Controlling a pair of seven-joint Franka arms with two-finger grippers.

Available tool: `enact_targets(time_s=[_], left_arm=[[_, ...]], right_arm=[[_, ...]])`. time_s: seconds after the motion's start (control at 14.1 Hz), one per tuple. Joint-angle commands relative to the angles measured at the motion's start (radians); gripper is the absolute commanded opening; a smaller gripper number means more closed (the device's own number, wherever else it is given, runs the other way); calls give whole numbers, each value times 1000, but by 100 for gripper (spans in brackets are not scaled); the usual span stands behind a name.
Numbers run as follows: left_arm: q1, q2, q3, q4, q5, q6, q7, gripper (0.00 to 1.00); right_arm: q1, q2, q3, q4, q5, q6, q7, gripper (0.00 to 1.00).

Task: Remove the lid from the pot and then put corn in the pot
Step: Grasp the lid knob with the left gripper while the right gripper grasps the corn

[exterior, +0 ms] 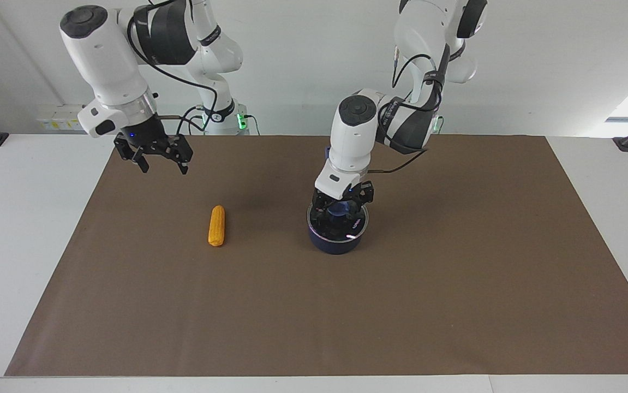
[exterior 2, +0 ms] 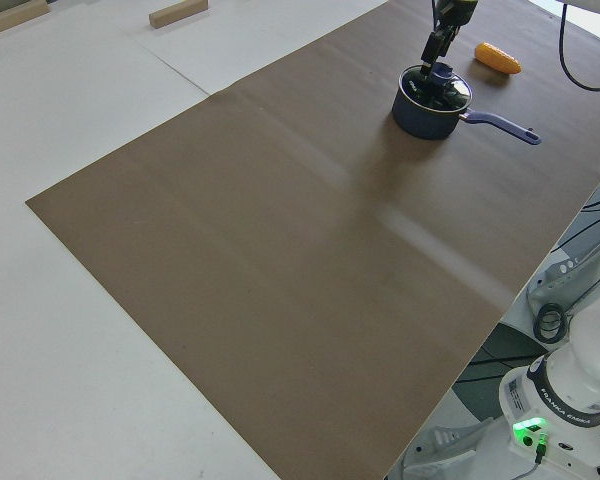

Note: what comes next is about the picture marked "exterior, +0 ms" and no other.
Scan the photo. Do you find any glass lid with blue knob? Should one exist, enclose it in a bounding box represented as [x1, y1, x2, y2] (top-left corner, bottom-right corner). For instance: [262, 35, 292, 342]
[307, 201, 370, 242]

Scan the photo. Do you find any yellow corn cob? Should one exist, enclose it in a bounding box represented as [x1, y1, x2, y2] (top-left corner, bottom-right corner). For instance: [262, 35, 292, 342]
[207, 205, 226, 247]

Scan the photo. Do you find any dark blue saucepan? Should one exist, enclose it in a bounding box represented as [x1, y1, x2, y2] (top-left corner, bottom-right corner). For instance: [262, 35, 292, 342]
[307, 145, 370, 255]

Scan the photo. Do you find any brown table mat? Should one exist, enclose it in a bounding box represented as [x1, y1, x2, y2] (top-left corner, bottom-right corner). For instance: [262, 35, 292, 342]
[4, 135, 628, 377]

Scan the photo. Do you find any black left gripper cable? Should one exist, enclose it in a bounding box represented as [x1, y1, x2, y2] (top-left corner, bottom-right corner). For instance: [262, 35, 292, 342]
[368, 44, 452, 175]

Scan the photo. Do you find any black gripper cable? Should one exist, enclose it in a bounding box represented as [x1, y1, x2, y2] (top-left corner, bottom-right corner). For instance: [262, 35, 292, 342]
[127, 0, 220, 136]
[368, 44, 452, 175]

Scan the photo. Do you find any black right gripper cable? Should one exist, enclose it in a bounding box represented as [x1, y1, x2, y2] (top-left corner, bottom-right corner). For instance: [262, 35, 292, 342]
[127, 0, 220, 136]

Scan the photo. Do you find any white wall socket box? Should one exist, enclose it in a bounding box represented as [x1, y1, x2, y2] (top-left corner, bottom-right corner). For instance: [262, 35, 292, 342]
[37, 104, 88, 132]

